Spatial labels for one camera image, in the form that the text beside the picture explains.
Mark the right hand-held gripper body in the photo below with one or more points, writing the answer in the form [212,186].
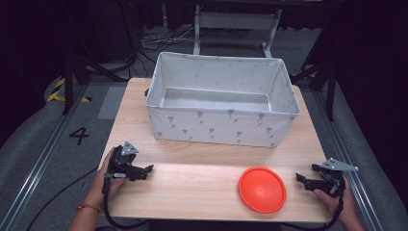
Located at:
[330,179]

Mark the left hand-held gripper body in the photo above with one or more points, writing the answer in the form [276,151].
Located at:
[121,162]

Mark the person's right hand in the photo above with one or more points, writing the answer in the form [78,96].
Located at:
[344,205]

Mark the person's left hand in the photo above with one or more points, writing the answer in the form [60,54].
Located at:
[97,189]

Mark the orange round plastic plate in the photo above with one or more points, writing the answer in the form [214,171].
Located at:
[262,190]

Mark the grey fabric storage box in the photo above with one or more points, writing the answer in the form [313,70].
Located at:
[221,128]

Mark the black tripod stand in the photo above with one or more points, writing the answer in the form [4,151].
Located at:
[69,73]
[330,80]

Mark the grey metal stand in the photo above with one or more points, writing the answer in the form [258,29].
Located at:
[235,20]

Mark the aluminium floor rail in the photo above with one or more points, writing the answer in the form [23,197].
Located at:
[349,166]
[38,166]

